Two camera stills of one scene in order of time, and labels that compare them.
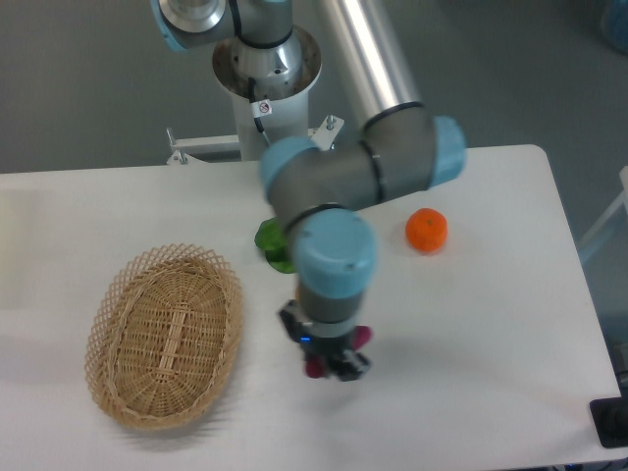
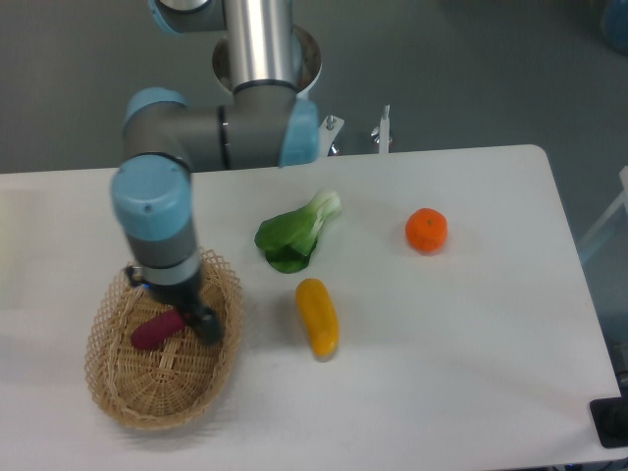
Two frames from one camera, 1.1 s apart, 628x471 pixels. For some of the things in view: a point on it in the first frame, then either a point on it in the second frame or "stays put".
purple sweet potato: [316, 364] → [155, 329]
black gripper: [325, 339] → [188, 297]
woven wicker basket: [164, 336] stays put
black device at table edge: [610, 418] stays put
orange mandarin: [427, 230] stays put
